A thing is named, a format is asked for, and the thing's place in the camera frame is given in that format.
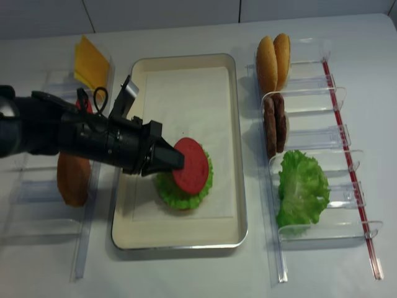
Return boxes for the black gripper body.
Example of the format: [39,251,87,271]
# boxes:
[105,116,163,176]

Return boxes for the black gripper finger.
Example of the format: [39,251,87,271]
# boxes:
[145,138,184,176]

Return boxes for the red tomato slice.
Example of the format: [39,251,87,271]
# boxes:
[76,98,93,114]
[172,137,209,195]

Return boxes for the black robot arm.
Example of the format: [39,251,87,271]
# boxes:
[1,80,184,176]

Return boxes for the green lettuce leaf on bun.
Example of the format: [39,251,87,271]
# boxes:
[155,138,213,210]

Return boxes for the red tomato slice in rack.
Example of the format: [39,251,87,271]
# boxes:
[76,98,93,114]

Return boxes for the yellow cheese slice back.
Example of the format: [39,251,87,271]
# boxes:
[74,71,105,102]

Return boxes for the yellow cheese slice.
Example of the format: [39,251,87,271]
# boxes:
[74,71,105,102]
[74,35,110,89]

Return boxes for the yellow cheese slice front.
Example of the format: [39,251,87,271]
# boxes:
[74,35,110,89]

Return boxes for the brown meat patty left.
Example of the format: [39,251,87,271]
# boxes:
[264,97,277,159]

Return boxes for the brown meat patty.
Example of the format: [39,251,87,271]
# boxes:
[264,97,277,159]
[272,93,287,153]

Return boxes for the brown meat patty right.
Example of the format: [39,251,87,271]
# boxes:
[272,93,287,153]

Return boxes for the green lettuce leaf in rack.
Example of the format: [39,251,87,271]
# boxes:
[277,150,330,228]

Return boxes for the white paper sheet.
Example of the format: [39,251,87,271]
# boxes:
[132,67,236,221]

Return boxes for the brown bun left rack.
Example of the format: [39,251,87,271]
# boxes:
[56,153,91,207]

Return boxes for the cream metal tray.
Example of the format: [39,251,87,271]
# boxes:
[111,53,248,250]

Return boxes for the clear acrylic left rack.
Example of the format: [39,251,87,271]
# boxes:
[1,54,100,282]

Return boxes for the clear acrylic rack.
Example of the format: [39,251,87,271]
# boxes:
[1,54,100,282]
[246,38,384,285]

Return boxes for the golden bun half left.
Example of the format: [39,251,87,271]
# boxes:
[256,35,278,94]

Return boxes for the golden bun half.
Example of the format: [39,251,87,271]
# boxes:
[256,35,278,94]
[274,33,291,91]

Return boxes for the clear acrylic right rack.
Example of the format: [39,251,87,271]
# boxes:
[246,38,384,285]

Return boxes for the golden bun half right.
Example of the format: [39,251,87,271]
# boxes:
[274,33,291,91]

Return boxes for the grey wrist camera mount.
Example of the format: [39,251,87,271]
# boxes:
[109,74,140,121]

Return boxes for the black cable loop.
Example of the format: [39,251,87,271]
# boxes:
[92,86,109,116]

